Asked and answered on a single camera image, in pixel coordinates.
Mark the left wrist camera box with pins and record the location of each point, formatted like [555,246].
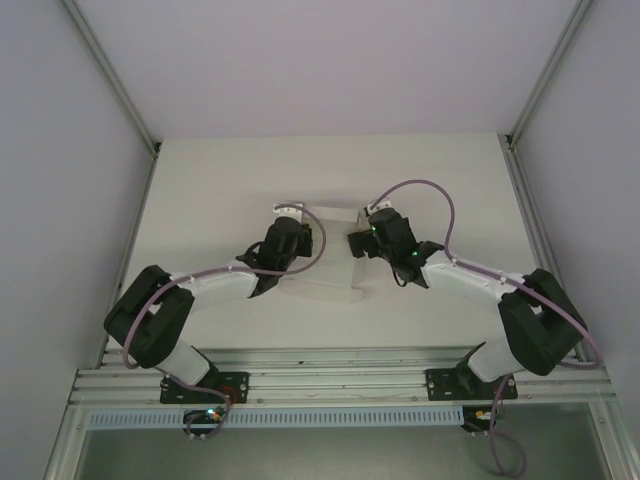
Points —
[289,210]

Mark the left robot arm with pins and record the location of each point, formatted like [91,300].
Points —
[160,320]

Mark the small black controller board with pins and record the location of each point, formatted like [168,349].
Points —
[202,422]
[480,420]

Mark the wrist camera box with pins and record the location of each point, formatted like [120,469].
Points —
[289,210]
[377,205]

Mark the white paper box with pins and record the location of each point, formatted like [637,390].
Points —
[332,270]

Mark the aluminium frame post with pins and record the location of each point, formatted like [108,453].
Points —
[547,70]
[112,75]

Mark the aluminium table side rail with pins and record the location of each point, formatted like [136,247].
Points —
[134,235]
[525,200]

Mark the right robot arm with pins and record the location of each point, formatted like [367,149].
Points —
[535,320]

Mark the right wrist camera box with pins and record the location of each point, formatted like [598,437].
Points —
[377,205]

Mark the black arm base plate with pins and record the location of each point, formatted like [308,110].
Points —
[235,387]
[442,385]

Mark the aluminium mounting rail beam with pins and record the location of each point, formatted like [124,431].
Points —
[340,372]

